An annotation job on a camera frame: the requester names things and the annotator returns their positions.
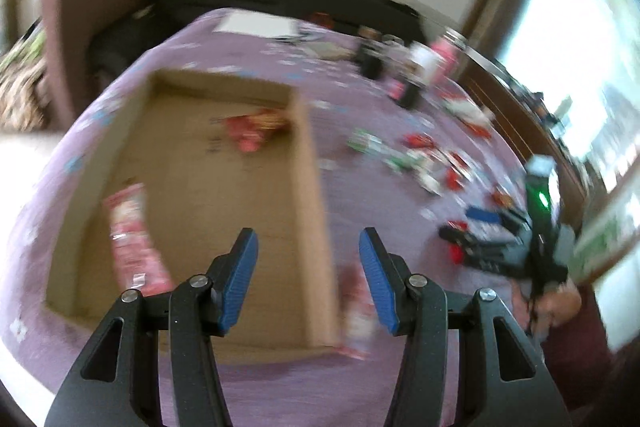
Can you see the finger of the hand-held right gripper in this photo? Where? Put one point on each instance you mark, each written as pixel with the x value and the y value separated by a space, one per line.
pixel 492 219
pixel 490 252

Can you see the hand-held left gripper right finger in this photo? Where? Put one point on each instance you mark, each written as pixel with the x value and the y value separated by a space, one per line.
pixel 377 282

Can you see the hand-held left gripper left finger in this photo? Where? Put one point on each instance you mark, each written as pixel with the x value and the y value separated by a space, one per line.
pixel 240 277

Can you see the pink snack packet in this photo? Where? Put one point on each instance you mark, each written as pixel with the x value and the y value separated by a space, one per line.
pixel 132 242
pixel 357 317

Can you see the scatter of small snack packets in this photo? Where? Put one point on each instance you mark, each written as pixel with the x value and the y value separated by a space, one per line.
pixel 425 157

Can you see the shallow cardboard box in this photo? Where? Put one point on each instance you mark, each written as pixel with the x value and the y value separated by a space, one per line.
pixel 200 187

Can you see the red gold snack packet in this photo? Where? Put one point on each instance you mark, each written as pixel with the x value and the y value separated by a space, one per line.
pixel 267 119

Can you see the person's right forearm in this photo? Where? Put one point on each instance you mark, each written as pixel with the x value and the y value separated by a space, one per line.
pixel 580 357

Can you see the person's right hand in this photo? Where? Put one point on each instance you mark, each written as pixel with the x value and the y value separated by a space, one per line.
pixel 562 304

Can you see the green white carton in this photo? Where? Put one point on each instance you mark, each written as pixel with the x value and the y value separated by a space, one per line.
pixel 600 237

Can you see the purple floral tablecloth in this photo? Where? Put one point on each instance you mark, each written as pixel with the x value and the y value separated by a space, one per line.
pixel 350 217

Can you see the low wooden cabinet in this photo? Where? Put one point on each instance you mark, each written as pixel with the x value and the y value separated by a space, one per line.
pixel 505 112

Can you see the pink can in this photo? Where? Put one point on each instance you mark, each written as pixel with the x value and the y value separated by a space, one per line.
pixel 445 54

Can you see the dark bottle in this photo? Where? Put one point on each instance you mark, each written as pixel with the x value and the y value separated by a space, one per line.
pixel 371 57

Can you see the bright window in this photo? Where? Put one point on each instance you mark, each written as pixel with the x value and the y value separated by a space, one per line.
pixel 575 32

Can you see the white paper sheet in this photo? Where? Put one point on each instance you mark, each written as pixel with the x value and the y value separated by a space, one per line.
pixel 255 23

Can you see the brown sofa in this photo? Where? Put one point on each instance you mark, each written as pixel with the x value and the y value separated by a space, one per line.
pixel 60 57

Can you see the brown patterned blanket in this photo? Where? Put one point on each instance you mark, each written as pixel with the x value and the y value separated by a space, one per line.
pixel 20 92

